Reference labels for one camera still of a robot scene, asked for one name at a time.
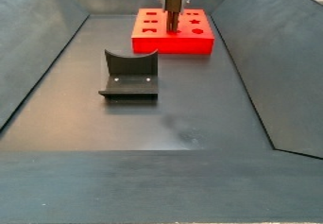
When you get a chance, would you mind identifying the red shape sorting board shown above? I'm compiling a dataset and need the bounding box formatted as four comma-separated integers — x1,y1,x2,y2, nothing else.
131,9,215,55

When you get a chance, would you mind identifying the black curved cradle bracket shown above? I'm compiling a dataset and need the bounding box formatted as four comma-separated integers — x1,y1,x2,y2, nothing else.
99,51,159,97

